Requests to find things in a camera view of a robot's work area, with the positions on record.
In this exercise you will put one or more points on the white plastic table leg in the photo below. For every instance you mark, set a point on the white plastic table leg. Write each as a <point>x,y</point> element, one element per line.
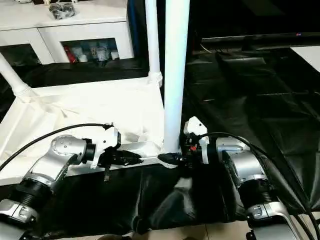
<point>152,40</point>
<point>12,75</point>
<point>176,65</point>

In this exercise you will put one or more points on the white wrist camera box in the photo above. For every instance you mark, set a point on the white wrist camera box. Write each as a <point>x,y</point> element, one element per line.
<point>195,129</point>
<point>106,141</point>

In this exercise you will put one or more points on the grey plush toy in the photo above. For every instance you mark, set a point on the grey plush toy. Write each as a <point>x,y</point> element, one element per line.
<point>62,10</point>

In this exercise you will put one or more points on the white plastic table top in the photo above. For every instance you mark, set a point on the white plastic table top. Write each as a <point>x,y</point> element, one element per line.
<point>75,110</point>

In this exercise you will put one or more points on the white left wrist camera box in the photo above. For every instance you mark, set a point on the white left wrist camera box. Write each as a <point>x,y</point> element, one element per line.
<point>106,141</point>

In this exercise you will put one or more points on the white cabinet with glass doors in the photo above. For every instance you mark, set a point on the white cabinet with glass doors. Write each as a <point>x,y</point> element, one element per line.
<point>50,25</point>

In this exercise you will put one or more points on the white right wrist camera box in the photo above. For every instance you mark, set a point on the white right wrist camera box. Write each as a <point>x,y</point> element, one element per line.
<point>195,129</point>

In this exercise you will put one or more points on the black work mat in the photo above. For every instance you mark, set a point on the black work mat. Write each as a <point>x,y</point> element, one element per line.
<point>260,110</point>

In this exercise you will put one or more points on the toy figures behind cabinet glass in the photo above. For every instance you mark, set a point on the toy figures behind cabinet glass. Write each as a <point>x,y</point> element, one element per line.
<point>92,51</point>

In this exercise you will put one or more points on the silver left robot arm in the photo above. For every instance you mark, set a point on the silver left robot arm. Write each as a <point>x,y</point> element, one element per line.
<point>50,165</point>

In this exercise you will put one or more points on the black tv cabinet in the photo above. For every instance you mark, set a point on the black tv cabinet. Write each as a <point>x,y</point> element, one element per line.
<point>250,20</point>

